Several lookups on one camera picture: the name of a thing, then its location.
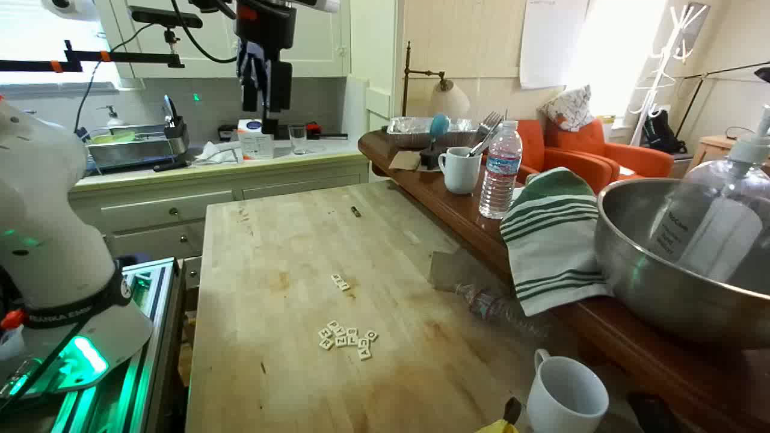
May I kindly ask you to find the orange armchair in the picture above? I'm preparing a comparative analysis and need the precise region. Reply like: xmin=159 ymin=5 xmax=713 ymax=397
xmin=517 ymin=120 xmax=673 ymax=193

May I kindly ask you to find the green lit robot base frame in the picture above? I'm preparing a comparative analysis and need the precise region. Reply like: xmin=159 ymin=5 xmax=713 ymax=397
xmin=0 ymin=257 xmax=184 ymax=433

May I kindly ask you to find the clear plastic water bottle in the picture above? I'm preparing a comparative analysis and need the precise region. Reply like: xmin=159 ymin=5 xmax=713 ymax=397
xmin=479 ymin=120 xmax=523 ymax=219

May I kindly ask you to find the pile of white letter tiles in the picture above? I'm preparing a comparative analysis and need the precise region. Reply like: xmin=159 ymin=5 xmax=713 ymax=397
xmin=317 ymin=321 xmax=379 ymax=362

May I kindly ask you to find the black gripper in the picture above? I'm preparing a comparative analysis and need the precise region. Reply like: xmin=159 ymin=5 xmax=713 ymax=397
xmin=237 ymin=0 xmax=296 ymax=114

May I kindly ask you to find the white mug near front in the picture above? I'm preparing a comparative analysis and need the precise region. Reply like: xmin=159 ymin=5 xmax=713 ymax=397
xmin=525 ymin=349 xmax=608 ymax=433

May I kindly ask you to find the clear pump soap bottle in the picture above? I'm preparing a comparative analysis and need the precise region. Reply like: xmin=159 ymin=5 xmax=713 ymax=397
xmin=648 ymin=112 xmax=770 ymax=282

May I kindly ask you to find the pair of white letter tiles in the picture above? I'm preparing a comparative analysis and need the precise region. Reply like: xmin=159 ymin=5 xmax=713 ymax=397
xmin=333 ymin=275 xmax=352 ymax=291

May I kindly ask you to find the crumpled plastic wrapper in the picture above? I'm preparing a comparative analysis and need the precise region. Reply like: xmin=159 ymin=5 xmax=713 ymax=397
xmin=452 ymin=282 xmax=525 ymax=328

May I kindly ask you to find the green striped white towel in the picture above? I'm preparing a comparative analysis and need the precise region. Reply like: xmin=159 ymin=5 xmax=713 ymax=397
xmin=500 ymin=169 xmax=606 ymax=317

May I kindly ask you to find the white paper wall chart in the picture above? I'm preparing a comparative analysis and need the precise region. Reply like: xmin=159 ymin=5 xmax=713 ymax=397
xmin=521 ymin=0 xmax=590 ymax=89

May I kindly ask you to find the white desk lamp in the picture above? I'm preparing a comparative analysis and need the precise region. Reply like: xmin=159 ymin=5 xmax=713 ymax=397
xmin=402 ymin=49 xmax=470 ymax=118

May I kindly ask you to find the large steel mixing bowl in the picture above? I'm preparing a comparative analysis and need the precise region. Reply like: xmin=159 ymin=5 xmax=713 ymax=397
xmin=595 ymin=178 xmax=770 ymax=349

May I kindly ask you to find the dark wooden side table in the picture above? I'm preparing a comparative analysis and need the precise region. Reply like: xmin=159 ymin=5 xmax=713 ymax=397
xmin=358 ymin=132 xmax=770 ymax=433

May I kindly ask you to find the white mug with spoon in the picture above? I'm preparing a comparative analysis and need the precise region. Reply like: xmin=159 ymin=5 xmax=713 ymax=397
xmin=439 ymin=146 xmax=482 ymax=196

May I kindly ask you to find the white coat rack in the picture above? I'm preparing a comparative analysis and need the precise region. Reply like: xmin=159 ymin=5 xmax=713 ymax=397
xmin=630 ymin=0 xmax=711 ymax=144

